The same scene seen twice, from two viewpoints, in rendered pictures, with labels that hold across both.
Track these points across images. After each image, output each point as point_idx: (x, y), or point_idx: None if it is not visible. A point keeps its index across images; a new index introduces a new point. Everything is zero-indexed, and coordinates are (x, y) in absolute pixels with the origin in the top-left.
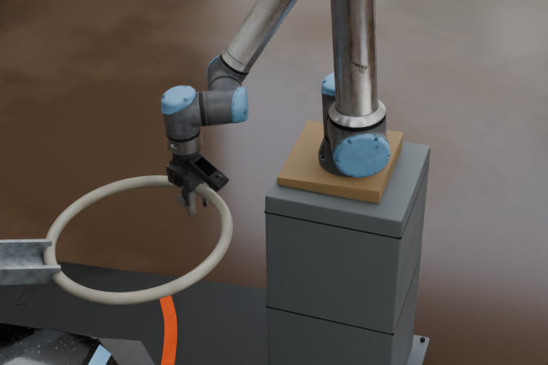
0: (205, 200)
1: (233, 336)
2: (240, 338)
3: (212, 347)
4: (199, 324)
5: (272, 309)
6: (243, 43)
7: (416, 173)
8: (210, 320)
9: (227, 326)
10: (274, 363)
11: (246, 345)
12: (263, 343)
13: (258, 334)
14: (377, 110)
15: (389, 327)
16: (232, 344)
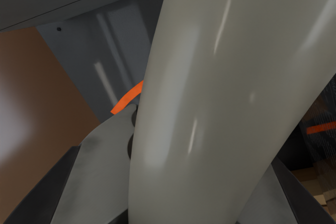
0: (133, 117)
1: (110, 54)
2: (108, 49)
3: (128, 60)
4: (118, 80)
5: None
6: None
7: None
8: (110, 76)
9: (106, 63)
10: None
11: (110, 40)
12: (100, 31)
13: (96, 40)
14: None
15: None
16: (116, 50)
